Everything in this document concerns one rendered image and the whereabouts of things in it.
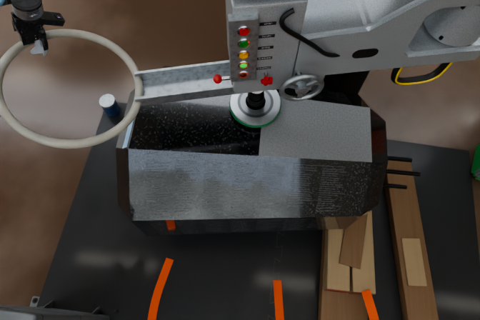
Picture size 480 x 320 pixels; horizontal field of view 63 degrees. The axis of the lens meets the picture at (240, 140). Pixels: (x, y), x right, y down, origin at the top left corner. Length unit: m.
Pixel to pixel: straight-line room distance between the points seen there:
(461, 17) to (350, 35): 0.35
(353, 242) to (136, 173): 1.19
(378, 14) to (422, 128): 1.69
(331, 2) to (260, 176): 0.74
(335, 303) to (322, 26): 1.51
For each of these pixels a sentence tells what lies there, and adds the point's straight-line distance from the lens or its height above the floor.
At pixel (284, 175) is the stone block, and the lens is 1.63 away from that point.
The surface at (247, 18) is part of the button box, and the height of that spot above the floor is 1.54.
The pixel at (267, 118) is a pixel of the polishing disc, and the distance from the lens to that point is 1.62.
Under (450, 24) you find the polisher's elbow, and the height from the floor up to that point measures 1.36.
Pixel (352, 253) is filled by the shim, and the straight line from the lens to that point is 2.21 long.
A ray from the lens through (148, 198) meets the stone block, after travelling 1.75.
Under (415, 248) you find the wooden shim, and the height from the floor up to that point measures 0.10.
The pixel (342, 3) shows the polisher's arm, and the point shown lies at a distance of 1.29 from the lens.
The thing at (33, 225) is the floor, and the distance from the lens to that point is 2.67.
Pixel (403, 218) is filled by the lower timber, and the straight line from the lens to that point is 2.47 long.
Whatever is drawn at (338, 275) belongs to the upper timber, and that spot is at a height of 0.20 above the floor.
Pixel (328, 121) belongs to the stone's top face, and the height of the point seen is 0.85.
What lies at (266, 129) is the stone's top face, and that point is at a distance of 1.64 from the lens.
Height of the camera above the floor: 2.32
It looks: 65 degrees down
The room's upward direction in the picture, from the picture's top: straight up
